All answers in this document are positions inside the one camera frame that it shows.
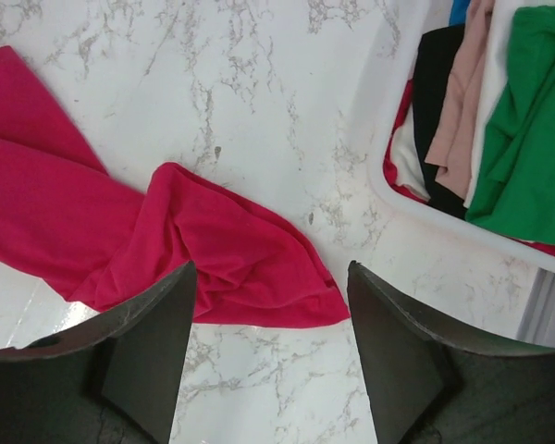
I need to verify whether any white t shirt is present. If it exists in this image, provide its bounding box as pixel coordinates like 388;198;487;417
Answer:
402;1;515;209

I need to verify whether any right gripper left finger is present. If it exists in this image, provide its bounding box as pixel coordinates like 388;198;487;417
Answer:
0;263;197;443

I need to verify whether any white plastic laundry basket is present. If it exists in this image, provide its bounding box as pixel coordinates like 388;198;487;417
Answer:
367;78;555;271

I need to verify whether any blue t shirt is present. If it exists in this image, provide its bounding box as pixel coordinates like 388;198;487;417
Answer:
449;0;471;26

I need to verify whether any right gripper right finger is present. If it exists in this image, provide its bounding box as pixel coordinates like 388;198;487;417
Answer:
347;262;555;443

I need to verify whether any pink red t shirt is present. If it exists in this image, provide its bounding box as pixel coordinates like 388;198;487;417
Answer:
0;46;349;328

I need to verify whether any black t shirt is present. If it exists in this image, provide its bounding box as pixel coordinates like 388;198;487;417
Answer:
413;24;466;220

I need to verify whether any green t shirt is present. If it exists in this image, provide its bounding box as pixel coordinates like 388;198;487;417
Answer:
465;6;555;246

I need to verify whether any beige t shirt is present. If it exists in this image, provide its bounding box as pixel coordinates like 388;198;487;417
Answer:
425;0;495;199

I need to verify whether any red garment in basket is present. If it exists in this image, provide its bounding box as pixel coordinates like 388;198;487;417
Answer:
383;93;430;203

